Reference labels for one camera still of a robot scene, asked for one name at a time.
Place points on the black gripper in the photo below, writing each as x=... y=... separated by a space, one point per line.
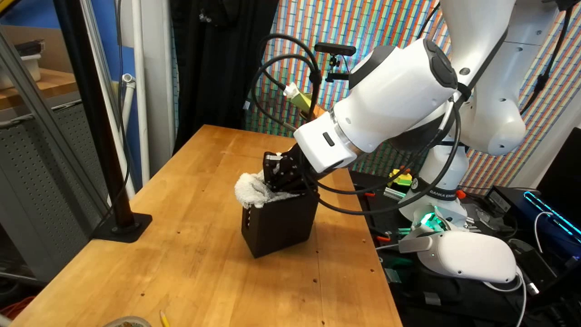
x=288 y=172

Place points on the white terry cloth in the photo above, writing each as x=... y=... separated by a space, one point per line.
x=254 y=192

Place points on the black perforated box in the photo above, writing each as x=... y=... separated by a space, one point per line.
x=279 y=226

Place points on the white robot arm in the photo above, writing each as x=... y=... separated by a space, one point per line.
x=441 y=103

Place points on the red yellow emergency stop button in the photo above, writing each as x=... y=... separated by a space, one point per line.
x=401 y=179

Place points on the white VR headset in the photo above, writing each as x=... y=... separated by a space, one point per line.
x=459 y=253

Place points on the black vertical pole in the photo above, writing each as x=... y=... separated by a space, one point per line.
x=77 y=43

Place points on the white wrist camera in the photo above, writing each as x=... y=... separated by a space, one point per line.
x=324 y=144

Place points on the black pole base plate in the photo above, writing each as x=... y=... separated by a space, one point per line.
x=112 y=230

